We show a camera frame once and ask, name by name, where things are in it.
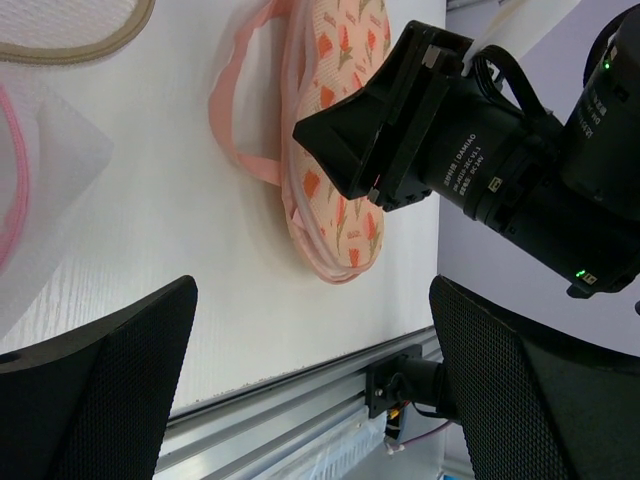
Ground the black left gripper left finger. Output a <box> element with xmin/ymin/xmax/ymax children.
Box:
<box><xmin>1</xmin><ymin>276</ymin><xmax>198</xmax><ymax>479</ymax></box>

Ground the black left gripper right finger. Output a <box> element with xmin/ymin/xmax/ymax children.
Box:
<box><xmin>429</xmin><ymin>276</ymin><xmax>639</xmax><ymax>479</ymax></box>

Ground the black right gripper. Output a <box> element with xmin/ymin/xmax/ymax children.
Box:
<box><xmin>293</xmin><ymin>21</ymin><xmax>526</xmax><ymax>235</ymax></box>

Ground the tulip print laundry bag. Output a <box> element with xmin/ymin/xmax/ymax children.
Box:
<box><xmin>209</xmin><ymin>1</ymin><xmax>392</xmax><ymax>284</ymax></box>

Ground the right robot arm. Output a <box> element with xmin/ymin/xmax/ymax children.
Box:
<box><xmin>293</xmin><ymin>7</ymin><xmax>639</xmax><ymax>299</ymax></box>

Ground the pink trimmed white laundry bag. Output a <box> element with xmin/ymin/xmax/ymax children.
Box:
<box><xmin>1</xmin><ymin>74</ymin><xmax>113</xmax><ymax>334</ymax></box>

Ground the cream round laundry bag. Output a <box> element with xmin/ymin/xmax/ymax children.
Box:
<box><xmin>1</xmin><ymin>1</ymin><xmax>155</xmax><ymax>66</ymax></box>

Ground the aluminium mounting rail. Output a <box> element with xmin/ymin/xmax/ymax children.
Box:
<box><xmin>154</xmin><ymin>324</ymin><xmax>444</xmax><ymax>480</ymax></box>

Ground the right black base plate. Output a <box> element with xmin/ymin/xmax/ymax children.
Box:
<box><xmin>364</xmin><ymin>344</ymin><xmax>423</xmax><ymax>419</ymax></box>

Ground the slotted cable duct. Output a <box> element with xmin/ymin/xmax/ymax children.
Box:
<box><xmin>256</xmin><ymin>407</ymin><xmax>386</xmax><ymax>479</ymax></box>

